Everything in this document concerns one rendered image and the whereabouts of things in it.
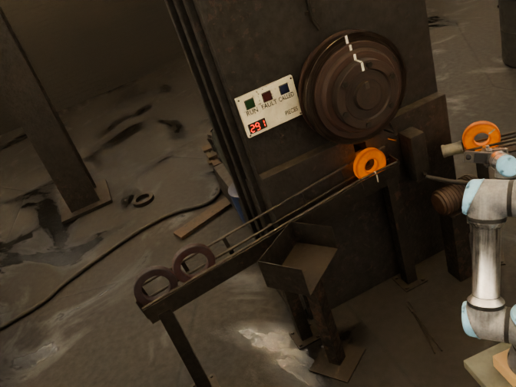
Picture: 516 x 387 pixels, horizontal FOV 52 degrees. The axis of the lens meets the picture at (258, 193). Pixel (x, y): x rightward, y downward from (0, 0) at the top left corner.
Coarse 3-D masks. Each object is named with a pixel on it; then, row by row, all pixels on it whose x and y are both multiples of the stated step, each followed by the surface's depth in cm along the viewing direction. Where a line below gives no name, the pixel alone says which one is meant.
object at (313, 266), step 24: (288, 240) 225; (312, 240) 225; (264, 264) 208; (288, 264) 222; (312, 264) 217; (288, 288) 208; (312, 288) 206; (312, 312) 231; (336, 336) 239; (336, 360) 243
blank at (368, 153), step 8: (360, 152) 238; (368, 152) 237; (376, 152) 238; (360, 160) 237; (368, 160) 239; (376, 160) 241; (384, 160) 242; (360, 168) 239; (376, 168) 242; (360, 176) 240
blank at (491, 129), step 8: (472, 128) 235; (480, 128) 235; (488, 128) 234; (496, 128) 233; (464, 136) 238; (472, 136) 237; (496, 136) 235; (464, 144) 241; (472, 144) 240; (480, 144) 240
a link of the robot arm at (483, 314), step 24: (480, 192) 166; (504, 192) 163; (480, 216) 167; (504, 216) 166; (480, 240) 170; (480, 264) 172; (480, 288) 173; (480, 312) 173; (504, 312) 172; (480, 336) 176
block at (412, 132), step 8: (408, 128) 246; (416, 128) 244; (400, 136) 245; (408, 136) 240; (416, 136) 239; (424, 136) 240; (408, 144) 241; (416, 144) 240; (424, 144) 242; (408, 152) 245; (416, 152) 242; (424, 152) 244; (408, 160) 248; (416, 160) 244; (424, 160) 246; (408, 168) 252; (416, 168) 246; (424, 168) 247; (408, 176) 256; (416, 176) 248
